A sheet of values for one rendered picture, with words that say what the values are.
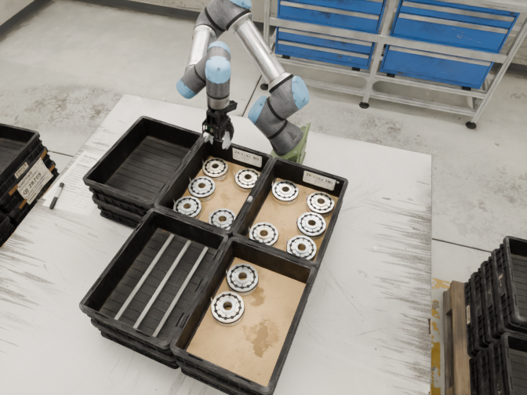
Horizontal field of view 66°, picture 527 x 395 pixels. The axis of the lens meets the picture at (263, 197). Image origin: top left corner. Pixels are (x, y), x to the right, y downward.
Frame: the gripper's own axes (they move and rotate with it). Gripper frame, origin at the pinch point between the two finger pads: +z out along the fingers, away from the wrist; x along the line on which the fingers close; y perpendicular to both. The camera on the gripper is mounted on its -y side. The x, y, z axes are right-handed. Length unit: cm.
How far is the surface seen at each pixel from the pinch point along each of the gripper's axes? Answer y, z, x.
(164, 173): 8.9, 18.8, -20.5
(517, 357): 7, 53, 138
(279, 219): 12.0, 15.4, 30.2
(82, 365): 81, 31, -9
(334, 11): -174, 27, 1
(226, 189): 6.6, 16.9, 5.9
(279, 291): 39, 15, 40
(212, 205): 16.0, 17.1, 4.5
